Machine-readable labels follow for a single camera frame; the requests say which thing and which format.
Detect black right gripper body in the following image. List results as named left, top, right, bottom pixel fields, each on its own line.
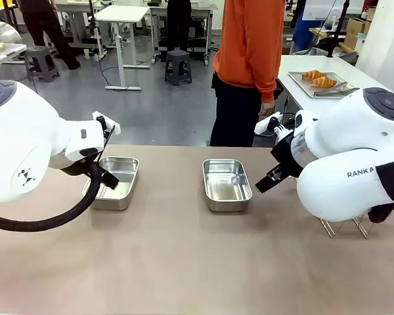
left=270, top=130, right=304, bottom=180

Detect metal baking tray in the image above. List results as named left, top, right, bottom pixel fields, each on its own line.
left=288, top=71, right=361, bottom=100

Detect person's left forearm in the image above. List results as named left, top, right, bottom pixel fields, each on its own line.
left=246, top=45, right=278, bottom=104

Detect person's left hand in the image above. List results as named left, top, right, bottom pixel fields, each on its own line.
left=258, top=102, right=277, bottom=117

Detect cardboard box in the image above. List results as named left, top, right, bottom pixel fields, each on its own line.
left=343, top=16, right=372, bottom=50

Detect person in black clothes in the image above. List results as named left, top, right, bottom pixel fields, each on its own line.
left=19, top=0, right=82, bottom=71

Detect black tripod pole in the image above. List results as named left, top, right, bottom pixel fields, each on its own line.
left=326, top=0, right=350, bottom=59

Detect metal wire rack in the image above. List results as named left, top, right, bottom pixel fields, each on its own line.
left=318, top=213, right=379, bottom=240

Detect person in orange shirt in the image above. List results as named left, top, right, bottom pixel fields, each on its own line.
left=209, top=0, right=288, bottom=148

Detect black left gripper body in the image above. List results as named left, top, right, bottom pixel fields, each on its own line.
left=81, top=144, right=107, bottom=167

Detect white table with bread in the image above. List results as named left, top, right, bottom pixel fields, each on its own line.
left=0, top=41, right=28, bottom=74

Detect white long desk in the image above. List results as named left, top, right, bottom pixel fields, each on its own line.
left=149, top=0, right=215, bottom=66

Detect steel rectangular container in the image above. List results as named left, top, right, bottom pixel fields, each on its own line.
left=81, top=156, right=141, bottom=211
left=202, top=159, right=253, bottom=213

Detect white side table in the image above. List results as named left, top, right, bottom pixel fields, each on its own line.
left=276, top=54, right=394, bottom=116

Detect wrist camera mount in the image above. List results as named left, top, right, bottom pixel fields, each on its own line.
left=253, top=111, right=295, bottom=136
left=91, top=111, right=121, bottom=136

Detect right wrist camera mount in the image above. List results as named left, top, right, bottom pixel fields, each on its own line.
left=253, top=111, right=295, bottom=136

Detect person in dark trousers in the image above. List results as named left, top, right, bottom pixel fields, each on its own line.
left=166, top=0, right=193, bottom=53

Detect white standing desk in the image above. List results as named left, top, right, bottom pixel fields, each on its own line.
left=94, top=4, right=152, bottom=91

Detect thick black cable hose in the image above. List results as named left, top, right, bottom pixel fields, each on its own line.
left=0, top=160, right=103, bottom=232

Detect grey plastic stool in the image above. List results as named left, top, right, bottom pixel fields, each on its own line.
left=25, top=45, right=60, bottom=83
left=164, top=49, right=193, bottom=87

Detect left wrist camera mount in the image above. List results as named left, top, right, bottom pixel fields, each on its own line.
left=91, top=111, right=121, bottom=136

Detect metal tongs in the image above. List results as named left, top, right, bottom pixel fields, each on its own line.
left=313, top=81, right=359, bottom=98

